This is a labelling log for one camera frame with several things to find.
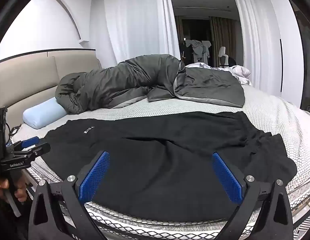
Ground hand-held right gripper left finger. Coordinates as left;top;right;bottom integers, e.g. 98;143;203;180
28;151;111;240

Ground light blue pillow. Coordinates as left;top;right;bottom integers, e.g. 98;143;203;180
22;97;68;130

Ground beige padded headboard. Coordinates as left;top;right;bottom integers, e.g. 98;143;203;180
0;50;103;140

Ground pile of grey clothes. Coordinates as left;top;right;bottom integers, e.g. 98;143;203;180
185;39;212;65

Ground white crumpled sheet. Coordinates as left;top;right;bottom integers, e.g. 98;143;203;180
186;62;252;86

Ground brown curtain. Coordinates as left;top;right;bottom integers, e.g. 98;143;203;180
210;16;236;67

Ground person's left hand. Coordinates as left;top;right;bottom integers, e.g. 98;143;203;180
0;177;27;203

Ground white curtain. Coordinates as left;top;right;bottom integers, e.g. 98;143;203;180
89;0;181;68
230;0;266;88

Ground white chair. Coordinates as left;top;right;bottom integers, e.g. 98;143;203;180
218;46;229;68

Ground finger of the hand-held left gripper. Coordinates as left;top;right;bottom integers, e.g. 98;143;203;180
12;136;41;150
19;143;51;160

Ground white patterned mattress sheet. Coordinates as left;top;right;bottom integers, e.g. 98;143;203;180
10;62;310;240

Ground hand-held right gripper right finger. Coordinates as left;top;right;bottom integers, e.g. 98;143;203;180
211;151;294;240

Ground black pants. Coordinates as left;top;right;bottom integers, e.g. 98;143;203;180
41;111;298;223

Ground black cable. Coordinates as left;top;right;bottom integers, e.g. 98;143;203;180
4;122;22;145

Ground grey duvet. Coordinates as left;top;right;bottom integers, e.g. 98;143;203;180
55;54;245;113

